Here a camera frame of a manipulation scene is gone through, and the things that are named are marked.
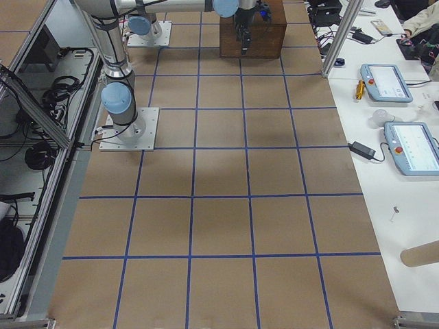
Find small screw on table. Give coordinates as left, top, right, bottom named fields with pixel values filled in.
left=390, top=206, right=400, bottom=222

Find dark wooden drawer cabinet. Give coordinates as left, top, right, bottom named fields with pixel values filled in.
left=219, top=1, right=287, bottom=59

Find lower teach pendant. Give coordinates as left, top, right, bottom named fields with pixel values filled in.
left=383, top=122, right=438, bottom=176

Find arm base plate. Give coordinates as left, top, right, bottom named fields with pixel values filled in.
left=127, top=20, right=172, bottom=48
left=99, top=108, right=159, bottom=151

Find smartphone with patterned case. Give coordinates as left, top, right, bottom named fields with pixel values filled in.
left=370, top=19, right=392, bottom=36

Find black power adapter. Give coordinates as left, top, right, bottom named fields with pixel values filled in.
left=348, top=141, right=376, bottom=160

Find upper teach pendant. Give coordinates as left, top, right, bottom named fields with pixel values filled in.
left=360, top=64, right=413, bottom=103

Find person in beige jacket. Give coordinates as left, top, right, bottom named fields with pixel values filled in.
left=402, top=2, right=439, bottom=38

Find cardboard tube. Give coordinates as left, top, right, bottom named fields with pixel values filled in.
left=400, top=241, right=439, bottom=267

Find teach pendant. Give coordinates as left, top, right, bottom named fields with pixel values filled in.
left=383, top=122, right=438, bottom=176
left=360, top=64, right=413, bottom=103

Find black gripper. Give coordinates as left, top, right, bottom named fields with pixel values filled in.
left=233, top=0, right=271, bottom=55

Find black laptop power brick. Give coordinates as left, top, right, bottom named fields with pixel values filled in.
left=352, top=31, right=374, bottom=45

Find small blue black clip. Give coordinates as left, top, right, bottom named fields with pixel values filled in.
left=334, top=58, right=346, bottom=67

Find aluminium frame post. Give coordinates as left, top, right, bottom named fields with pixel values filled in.
left=322, top=0, right=364, bottom=78

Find gold cylindrical tool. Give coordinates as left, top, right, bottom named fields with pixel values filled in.
left=355, top=80, right=365, bottom=100

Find aluminium side rail frame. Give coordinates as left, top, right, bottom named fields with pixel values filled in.
left=1, top=1, right=102, bottom=324

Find black coiled cables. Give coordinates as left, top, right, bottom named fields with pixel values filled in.
left=41, top=75, right=86, bottom=121

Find white light bulb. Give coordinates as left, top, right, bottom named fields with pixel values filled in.
left=368, top=109, right=403, bottom=129

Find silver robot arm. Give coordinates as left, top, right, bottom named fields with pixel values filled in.
left=77, top=1, right=272, bottom=151
left=128, top=13, right=163, bottom=40

